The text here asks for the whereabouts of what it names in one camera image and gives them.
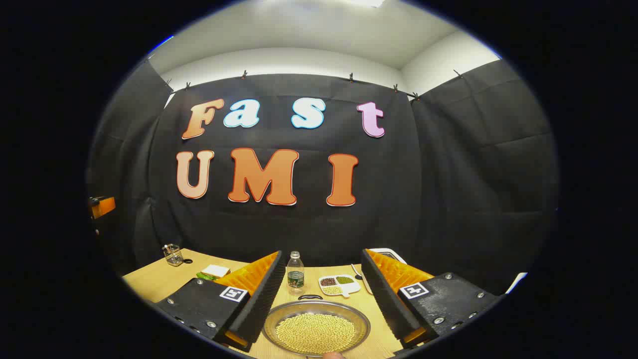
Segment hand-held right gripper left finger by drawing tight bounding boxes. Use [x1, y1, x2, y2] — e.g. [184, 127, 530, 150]
[155, 250, 286, 353]

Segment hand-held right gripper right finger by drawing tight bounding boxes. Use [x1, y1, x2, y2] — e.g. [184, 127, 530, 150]
[360, 248, 500, 351]

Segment steel pot with black handles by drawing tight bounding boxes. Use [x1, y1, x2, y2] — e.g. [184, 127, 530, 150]
[262, 294, 371, 358]

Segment clear plastic water bottle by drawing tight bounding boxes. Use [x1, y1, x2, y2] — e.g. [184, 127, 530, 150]
[287, 251, 305, 295]

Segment white toaster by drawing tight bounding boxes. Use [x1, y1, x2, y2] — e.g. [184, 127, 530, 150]
[370, 248, 407, 265]

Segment white divided bean plate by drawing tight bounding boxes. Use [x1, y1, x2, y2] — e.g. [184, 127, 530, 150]
[319, 275, 361, 298]

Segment pile of yellow soybeans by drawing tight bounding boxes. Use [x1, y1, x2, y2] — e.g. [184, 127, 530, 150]
[275, 313, 356, 356]

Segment clear glass holder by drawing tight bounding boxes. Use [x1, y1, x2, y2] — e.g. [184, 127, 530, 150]
[162, 244, 184, 267]

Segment row of black backdrop clips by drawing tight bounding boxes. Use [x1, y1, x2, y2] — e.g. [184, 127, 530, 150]
[164, 70, 465, 101]

